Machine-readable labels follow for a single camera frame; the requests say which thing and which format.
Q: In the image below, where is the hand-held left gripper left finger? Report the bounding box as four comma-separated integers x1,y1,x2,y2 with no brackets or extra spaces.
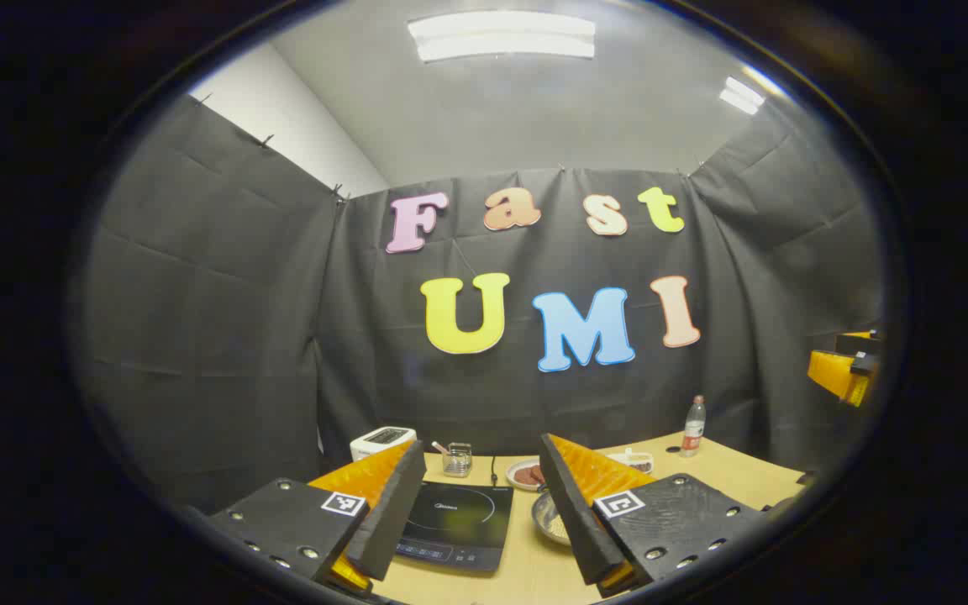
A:
207,439,428,593

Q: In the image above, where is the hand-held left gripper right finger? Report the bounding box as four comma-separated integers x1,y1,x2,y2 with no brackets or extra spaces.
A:
539,433,775,599

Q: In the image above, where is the steel pot with black handles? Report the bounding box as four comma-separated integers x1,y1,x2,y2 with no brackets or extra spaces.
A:
532,490,573,547

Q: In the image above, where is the black induction cooktop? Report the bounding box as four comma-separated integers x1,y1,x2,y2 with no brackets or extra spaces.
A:
394,481,514,575

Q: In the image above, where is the round white plate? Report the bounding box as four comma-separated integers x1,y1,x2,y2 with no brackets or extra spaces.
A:
506,458,548,492

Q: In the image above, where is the white toaster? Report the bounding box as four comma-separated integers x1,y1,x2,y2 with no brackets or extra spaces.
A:
350,426,418,463

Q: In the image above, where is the white divided dish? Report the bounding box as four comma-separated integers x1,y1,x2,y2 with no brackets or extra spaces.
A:
606,450,655,476

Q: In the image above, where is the clear bottle with red label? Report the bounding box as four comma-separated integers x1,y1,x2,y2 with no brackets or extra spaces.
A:
680,395,707,459

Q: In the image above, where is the black backdrop cloth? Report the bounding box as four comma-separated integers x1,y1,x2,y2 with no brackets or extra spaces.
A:
81,92,884,513

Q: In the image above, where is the small ceiling light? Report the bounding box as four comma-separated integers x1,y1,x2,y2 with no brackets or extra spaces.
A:
719,76,766,116

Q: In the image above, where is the long ceiling light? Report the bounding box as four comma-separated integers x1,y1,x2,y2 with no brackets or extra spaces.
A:
407,10,597,64

